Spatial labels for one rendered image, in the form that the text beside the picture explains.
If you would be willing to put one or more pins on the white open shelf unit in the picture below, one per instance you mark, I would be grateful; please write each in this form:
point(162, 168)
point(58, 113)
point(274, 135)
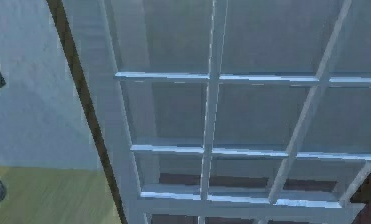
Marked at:
point(213, 110)

